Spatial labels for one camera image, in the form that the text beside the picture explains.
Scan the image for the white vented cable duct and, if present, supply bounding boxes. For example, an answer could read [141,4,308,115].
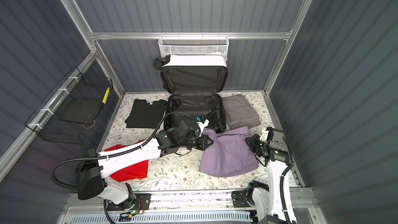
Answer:
[69,211,252,224]

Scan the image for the black t-shirt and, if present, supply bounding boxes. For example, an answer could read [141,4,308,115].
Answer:
[125,99,167,129]

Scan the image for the yellow tag on basket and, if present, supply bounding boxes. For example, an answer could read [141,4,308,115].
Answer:
[102,87,110,104]

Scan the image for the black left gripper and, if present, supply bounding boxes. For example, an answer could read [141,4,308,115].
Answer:
[179,133,215,150]

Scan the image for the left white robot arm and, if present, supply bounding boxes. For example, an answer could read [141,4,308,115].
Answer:
[76,130,214,205]

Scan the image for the white hard-shell suitcase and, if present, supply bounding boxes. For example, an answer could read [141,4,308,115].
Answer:
[153,55,229,133]

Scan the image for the left black corrugated cable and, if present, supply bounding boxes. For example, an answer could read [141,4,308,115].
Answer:
[49,111,197,190]

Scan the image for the white wire mesh basket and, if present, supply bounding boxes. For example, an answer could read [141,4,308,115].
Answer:
[158,35,230,61]

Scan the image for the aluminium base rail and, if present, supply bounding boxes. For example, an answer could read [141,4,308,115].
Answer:
[62,187,319,214]

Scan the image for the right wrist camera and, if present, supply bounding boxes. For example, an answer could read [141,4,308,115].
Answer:
[260,127,284,149]

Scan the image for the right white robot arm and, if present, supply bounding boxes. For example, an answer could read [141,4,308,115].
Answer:
[245,134,297,224]

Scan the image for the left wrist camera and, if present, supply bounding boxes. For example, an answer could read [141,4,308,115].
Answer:
[176,117,209,139]

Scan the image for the grey folded towel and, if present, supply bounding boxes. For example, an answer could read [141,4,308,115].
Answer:
[222,94,261,129]

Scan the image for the red garment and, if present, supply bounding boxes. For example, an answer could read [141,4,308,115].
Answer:
[103,140,149,183]

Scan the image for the purple jeans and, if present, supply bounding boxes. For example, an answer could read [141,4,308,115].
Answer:
[199,127,259,177]

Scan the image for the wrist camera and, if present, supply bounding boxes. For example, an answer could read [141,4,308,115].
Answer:
[176,117,209,139]
[260,127,284,149]

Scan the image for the black wire mesh basket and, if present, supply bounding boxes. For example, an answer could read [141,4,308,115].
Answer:
[25,68,113,145]

